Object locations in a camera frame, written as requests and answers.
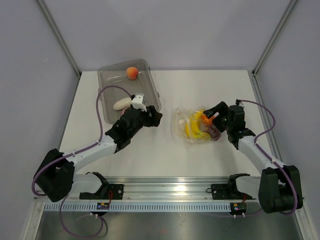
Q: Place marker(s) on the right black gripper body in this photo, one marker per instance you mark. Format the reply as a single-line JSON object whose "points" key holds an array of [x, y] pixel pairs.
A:
{"points": [[221, 123]]}

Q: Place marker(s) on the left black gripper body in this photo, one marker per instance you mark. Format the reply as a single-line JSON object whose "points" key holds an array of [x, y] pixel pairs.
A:
{"points": [[142, 121]]}

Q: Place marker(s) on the white toy food piece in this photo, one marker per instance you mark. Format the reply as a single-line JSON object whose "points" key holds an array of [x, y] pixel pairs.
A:
{"points": [[122, 104]]}

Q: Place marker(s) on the dark red toy plum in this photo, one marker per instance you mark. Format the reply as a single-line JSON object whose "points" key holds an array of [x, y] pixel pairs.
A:
{"points": [[214, 133]]}

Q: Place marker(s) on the clear zip top bag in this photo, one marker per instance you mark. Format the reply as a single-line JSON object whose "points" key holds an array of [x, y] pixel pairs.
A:
{"points": [[179, 120]]}

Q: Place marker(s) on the yellow white-dotted toy food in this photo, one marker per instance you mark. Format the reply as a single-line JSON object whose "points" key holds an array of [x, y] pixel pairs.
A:
{"points": [[192, 127]]}

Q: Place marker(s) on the orange pink toy peach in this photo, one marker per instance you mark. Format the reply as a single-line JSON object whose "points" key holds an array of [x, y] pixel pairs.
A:
{"points": [[132, 72]]}

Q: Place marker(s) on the orange toy fruit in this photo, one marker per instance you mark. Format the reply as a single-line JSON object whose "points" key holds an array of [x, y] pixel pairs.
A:
{"points": [[207, 120]]}

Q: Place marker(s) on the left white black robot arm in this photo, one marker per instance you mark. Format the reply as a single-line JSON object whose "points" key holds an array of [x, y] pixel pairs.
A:
{"points": [[57, 175]]}

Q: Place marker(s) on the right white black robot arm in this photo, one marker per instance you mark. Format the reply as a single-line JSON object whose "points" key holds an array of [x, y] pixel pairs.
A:
{"points": [[278, 189]]}

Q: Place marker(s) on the clear grey plastic bin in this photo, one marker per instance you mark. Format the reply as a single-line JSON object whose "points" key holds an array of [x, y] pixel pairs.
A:
{"points": [[115, 74]]}

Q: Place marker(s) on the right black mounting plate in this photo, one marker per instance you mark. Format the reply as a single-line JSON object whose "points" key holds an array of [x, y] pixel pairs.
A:
{"points": [[221, 191]]}

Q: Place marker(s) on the black mounting plate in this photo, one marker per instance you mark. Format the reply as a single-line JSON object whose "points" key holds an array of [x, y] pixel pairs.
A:
{"points": [[221, 191], [105, 192]]}

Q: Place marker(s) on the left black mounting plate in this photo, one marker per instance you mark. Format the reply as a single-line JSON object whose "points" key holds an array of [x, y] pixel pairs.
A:
{"points": [[105, 192]]}

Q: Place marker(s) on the right small circuit board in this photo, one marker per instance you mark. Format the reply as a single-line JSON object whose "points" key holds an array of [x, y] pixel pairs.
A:
{"points": [[242, 207]]}

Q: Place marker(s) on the small circuit board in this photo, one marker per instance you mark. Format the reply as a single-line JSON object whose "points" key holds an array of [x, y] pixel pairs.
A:
{"points": [[103, 206], [242, 207]]}

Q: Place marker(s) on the left small circuit board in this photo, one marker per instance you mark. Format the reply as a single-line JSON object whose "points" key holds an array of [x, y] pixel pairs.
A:
{"points": [[103, 206]]}

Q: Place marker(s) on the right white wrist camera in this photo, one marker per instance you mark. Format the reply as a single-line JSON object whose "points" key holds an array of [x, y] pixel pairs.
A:
{"points": [[238, 102]]}

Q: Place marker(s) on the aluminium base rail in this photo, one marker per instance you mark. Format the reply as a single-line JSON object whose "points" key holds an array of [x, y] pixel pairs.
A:
{"points": [[175, 188]]}

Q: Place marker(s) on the white slotted cable duct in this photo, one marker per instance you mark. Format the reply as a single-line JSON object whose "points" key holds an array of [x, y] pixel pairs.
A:
{"points": [[219, 207]]}

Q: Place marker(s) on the right aluminium frame post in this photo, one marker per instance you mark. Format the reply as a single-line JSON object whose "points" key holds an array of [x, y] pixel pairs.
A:
{"points": [[275, 34]]}

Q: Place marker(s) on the aluminium frame post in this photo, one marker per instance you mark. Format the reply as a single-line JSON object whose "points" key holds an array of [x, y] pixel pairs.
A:
{"points": [[56, 32], [275, 34]]}

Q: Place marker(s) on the left aluminium frame post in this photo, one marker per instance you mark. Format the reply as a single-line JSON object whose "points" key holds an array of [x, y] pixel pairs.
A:
{"points": [[56, 32]]}

